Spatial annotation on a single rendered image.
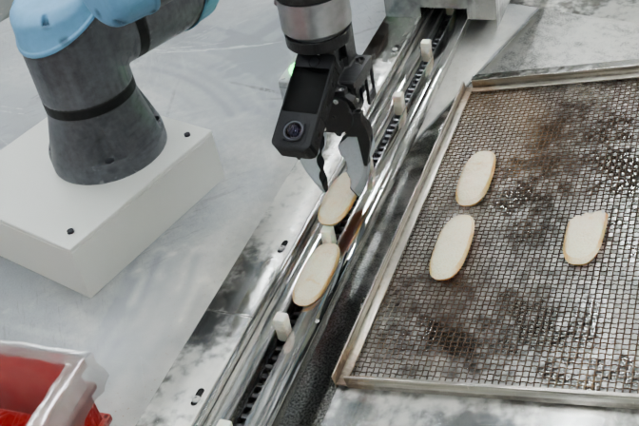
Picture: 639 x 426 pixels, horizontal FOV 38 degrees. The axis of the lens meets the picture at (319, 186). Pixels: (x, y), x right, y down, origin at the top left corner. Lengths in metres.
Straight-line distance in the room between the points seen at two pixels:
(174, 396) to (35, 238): 0.31
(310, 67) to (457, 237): 0.23
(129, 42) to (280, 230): 0.29
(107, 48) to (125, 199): 0.18
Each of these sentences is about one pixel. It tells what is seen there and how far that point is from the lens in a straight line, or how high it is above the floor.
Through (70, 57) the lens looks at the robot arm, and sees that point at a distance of 1.10.
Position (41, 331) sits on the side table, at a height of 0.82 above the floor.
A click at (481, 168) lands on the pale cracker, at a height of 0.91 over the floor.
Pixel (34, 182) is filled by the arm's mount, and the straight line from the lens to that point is 1.23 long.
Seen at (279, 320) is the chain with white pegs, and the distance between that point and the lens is 0.96.
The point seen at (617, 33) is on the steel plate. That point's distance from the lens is 1.46.
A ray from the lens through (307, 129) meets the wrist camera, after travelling 0.94.
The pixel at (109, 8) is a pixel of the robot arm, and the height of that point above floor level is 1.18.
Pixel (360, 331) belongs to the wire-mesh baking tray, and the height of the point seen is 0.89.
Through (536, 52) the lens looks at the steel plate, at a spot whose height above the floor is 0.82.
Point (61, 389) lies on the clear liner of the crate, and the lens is 0.90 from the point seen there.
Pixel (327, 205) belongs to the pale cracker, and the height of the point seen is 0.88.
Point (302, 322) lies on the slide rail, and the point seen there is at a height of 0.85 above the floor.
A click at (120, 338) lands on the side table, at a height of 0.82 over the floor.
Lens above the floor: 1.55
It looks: 37 degrees down
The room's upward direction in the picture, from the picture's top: 12 degrees counter-clockwise
